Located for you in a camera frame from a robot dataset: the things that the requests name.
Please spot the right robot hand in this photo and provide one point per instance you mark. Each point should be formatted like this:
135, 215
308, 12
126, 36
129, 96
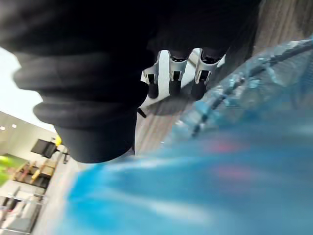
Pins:
93, 73

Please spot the wooden crate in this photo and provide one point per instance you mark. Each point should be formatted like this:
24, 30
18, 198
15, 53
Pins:
47, 168

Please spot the blue plastic trash bag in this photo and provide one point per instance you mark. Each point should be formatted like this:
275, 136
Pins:
190, 166

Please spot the black monitor on stand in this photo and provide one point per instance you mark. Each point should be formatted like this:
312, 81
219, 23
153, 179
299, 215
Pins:
43, 147

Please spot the metal rack shelf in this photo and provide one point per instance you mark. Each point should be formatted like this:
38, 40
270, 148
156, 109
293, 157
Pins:
20, 210

